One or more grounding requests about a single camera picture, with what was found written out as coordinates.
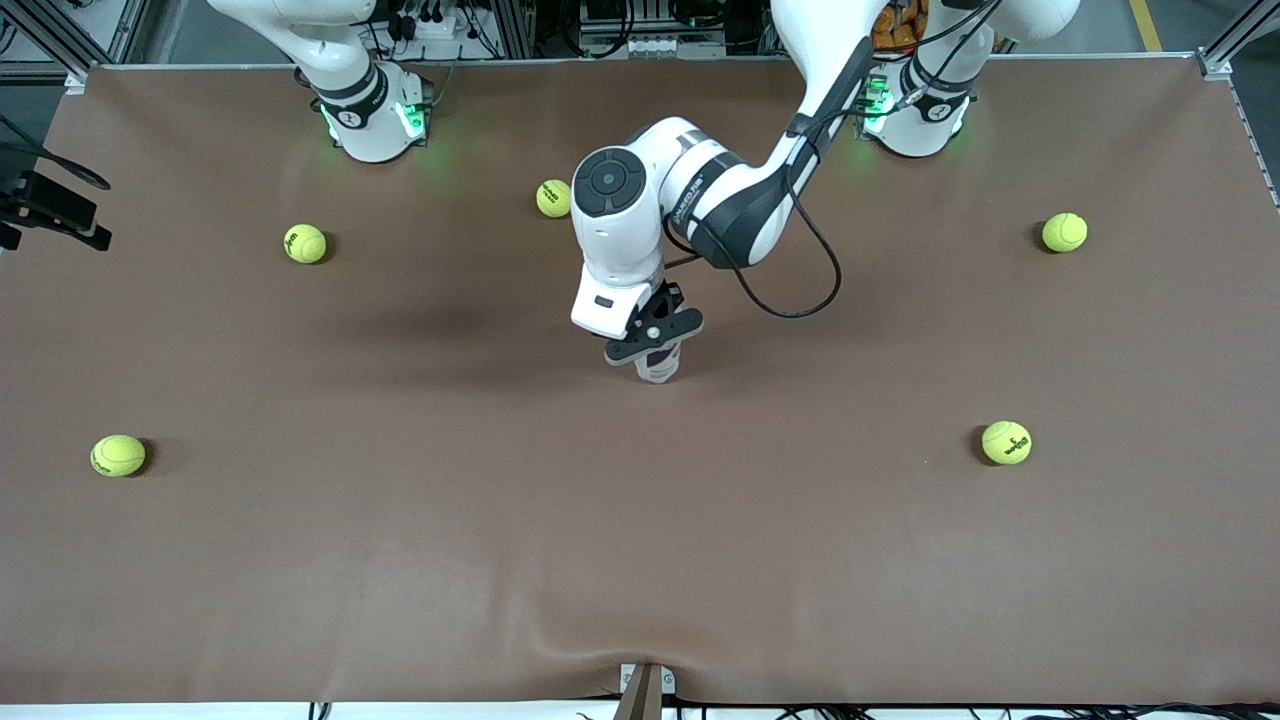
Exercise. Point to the clear tennis ball can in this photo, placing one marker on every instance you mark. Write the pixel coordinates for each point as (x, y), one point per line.
(660, 372)

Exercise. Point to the yellow-green tennis ball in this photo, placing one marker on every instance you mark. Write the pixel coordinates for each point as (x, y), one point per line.
(1006, 442)
(305, 243)
(1064, 232)
(552, 198)
(118, 455)

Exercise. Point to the grey electronics box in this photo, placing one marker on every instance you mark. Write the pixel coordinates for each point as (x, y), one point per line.
(650, 38)

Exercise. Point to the aluminium frame profile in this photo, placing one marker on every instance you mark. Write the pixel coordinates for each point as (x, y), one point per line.
(60, 35)
(1235, 40)

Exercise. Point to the orange packets pile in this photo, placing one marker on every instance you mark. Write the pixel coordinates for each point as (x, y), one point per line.
(900, 25)

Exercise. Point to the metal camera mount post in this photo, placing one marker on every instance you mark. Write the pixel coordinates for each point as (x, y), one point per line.
(645, 692)

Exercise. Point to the brown table mat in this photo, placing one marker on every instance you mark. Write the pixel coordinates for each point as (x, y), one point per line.
(640, 520)

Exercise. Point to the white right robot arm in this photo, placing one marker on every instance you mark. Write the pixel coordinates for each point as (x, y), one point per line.
(370, 120)

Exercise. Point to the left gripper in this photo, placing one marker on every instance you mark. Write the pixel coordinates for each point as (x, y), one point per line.
(667, 298)

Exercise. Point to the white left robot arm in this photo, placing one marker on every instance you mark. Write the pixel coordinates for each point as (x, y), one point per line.
(720, 190)

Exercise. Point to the white power strip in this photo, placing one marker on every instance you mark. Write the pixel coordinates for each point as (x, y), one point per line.
(432, 25)

